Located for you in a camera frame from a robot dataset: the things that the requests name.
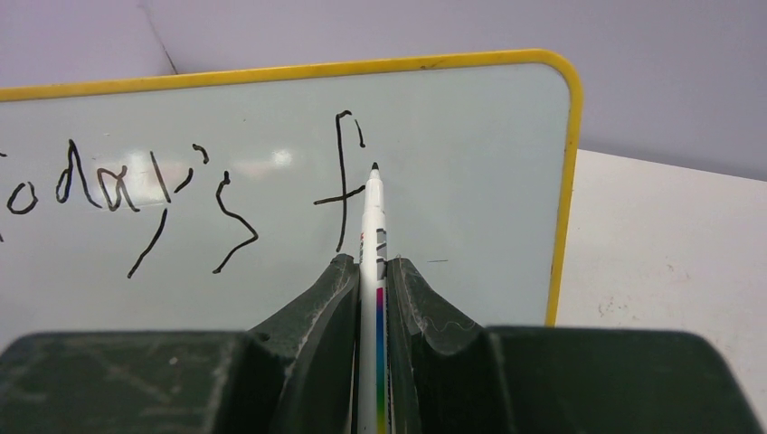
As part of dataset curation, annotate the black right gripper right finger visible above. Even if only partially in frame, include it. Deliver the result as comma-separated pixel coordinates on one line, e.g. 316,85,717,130
387,259,762,433

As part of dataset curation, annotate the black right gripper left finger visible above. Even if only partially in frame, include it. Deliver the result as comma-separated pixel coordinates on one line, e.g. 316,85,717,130
1,254,359,433

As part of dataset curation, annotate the black whiteboard marker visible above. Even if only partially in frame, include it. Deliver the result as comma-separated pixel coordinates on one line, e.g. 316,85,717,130
356,163,391,433

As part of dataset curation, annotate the yellow-framed whiteboard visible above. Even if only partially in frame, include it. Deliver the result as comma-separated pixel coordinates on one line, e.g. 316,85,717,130
1,49,583,344

